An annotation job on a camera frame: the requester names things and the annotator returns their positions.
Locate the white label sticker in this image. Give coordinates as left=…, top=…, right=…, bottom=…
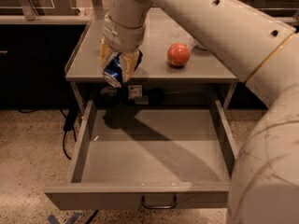
left=128, top=85, right=142, bottom=100

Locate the white bowl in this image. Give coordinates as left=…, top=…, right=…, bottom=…
left=194, top=40, right=208, bottom=50

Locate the blue tape floor mark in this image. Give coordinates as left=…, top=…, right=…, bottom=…
left=47, top=212, right=81, bottom=224

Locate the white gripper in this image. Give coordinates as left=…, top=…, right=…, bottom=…
left=99, top=13, right=146, bottom=83

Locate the black floor cable left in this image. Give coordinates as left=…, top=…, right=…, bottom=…
left=15, top=107, right=78, bottom=161

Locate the blue pepsi can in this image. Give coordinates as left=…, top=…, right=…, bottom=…
left=102, top=49, right=144, bottom=89

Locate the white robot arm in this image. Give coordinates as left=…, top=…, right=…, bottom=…
left=100, top=0, right=299, bottom=224

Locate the grey open drawer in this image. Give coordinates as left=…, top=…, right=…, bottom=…
left=45, top=101, right=237, bottom=210

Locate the metal drawer handle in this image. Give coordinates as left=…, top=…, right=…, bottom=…
left=141, top=195, right=178, bottom=210

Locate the red apple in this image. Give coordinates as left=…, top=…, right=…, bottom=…
left=167, top=42, right=191, bottom=67

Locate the grey counter cabinet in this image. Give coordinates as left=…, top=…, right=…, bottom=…
left=66, top=8, right=237, bottom=107

